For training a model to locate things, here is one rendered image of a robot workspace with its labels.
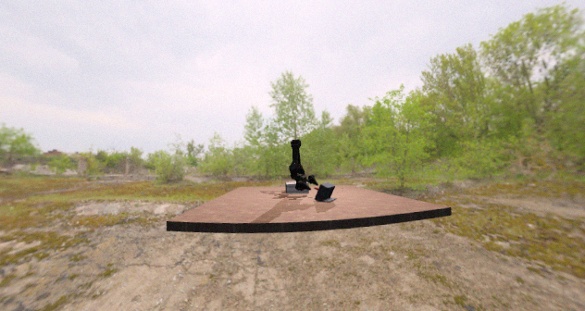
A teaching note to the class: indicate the grey sloped panel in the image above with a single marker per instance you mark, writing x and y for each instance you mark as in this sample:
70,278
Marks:
324,192

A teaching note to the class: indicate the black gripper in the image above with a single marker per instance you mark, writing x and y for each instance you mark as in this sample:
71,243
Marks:
301,181

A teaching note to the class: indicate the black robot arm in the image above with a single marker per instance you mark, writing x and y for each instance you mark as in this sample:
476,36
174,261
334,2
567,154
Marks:
296,167

